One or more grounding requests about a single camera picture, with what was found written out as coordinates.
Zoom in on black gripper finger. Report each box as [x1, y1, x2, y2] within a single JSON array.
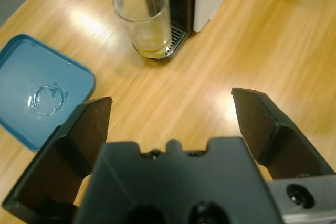
[[230, 87, 336, 182], [1, 96, 114, 223]]

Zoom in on white capsule coffee machine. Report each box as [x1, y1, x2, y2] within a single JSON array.
[[138, 0, 243, 63]]

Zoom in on clear drinking glass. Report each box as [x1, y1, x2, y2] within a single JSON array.
[[112, 0, 172, 60]]

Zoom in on teal plastic tray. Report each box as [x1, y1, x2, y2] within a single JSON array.
[[0, 34, 96, 153]]

